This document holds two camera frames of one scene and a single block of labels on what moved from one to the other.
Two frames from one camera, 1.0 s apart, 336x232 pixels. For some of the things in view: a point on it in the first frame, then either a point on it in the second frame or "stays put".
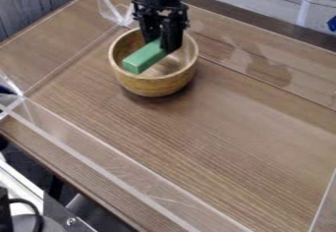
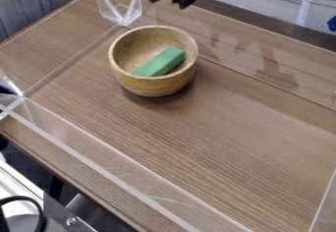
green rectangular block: (139, 60) → (162, 63)
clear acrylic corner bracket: (119, 13) stays put
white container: (315, 12) stays put
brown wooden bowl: (167, 76) stays put
